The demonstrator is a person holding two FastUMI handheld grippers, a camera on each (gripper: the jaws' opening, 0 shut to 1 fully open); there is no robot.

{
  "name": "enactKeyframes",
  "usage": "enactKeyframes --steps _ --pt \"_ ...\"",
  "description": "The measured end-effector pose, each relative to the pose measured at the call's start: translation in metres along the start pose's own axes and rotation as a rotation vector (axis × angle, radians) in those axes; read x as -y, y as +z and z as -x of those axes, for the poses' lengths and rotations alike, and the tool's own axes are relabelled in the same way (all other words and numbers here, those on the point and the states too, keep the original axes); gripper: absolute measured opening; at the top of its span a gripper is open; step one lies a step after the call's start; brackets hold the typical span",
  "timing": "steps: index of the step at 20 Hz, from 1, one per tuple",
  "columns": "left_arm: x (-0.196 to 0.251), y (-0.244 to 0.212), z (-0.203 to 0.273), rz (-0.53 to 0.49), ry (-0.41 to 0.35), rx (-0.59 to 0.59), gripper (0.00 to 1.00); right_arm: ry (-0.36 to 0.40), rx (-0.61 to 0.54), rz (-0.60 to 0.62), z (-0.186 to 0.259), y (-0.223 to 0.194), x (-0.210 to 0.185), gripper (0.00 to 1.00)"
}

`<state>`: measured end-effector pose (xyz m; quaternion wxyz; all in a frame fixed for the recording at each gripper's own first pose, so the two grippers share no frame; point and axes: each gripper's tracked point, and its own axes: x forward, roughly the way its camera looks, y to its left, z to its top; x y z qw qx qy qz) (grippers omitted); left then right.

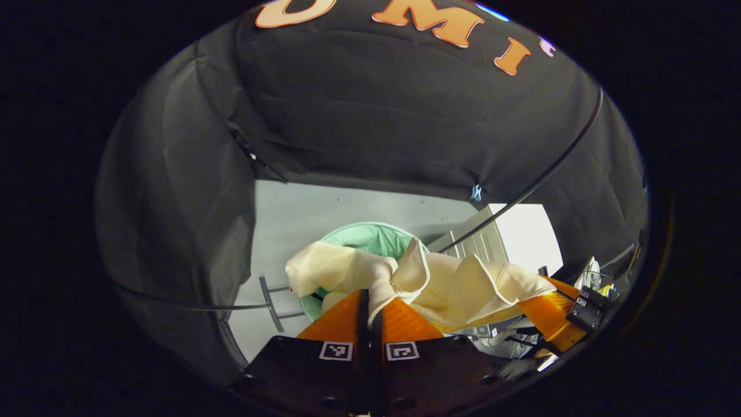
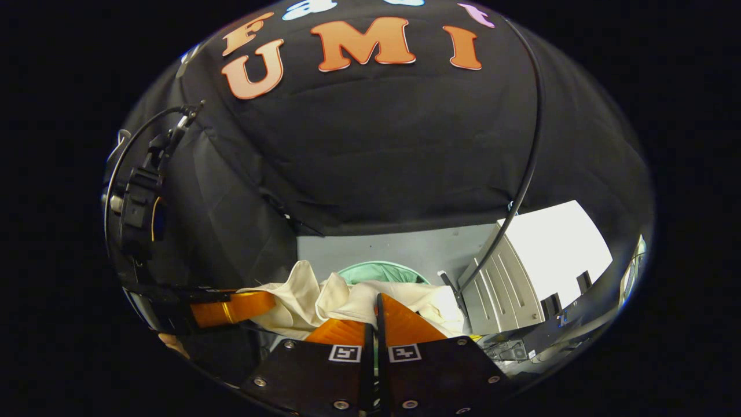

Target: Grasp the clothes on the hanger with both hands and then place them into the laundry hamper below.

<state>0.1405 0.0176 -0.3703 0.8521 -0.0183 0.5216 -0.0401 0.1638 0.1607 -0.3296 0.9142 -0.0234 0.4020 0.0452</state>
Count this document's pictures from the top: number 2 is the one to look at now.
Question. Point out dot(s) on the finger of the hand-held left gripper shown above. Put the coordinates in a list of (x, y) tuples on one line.
[(231, 307)]

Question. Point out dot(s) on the black backdrop cloth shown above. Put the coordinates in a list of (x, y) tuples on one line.
[(376, 145)]

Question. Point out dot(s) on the cream button shirt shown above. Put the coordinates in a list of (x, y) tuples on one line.
[(301, 301)]

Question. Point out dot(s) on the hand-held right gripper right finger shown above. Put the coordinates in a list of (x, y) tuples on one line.
[(440, 376)]

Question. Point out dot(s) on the white drawer cabinet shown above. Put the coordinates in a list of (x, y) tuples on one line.
[(550, 249)]

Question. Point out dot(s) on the black clothes rack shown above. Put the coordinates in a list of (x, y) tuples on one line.
[(535, 145)]

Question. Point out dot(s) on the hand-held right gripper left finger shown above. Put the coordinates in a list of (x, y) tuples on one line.
[(312, 376)]

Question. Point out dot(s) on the green laundry hamper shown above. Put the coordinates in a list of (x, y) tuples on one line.
[(376, 272)]

